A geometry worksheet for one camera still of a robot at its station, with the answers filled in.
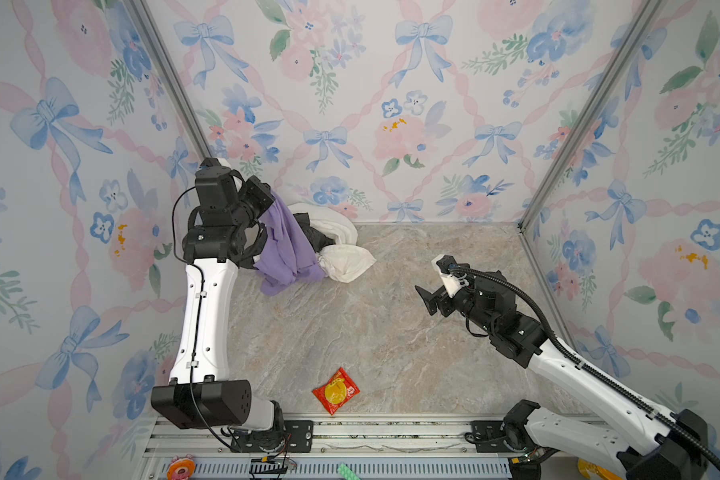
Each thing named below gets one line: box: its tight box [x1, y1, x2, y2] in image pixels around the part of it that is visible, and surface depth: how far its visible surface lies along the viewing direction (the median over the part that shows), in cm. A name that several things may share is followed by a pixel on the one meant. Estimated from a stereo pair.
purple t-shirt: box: [256, 192, 325, 297], surface depth 85 cm
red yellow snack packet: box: [312, 367, 360, 415], surface depth 81 cm
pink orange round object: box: [167, 454, 196, 480], surface depth 69 cm
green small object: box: [338, 462, 361, 480], surface depth 69 cm
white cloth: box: [288, 202, 377, 283], surface depth 104 cm
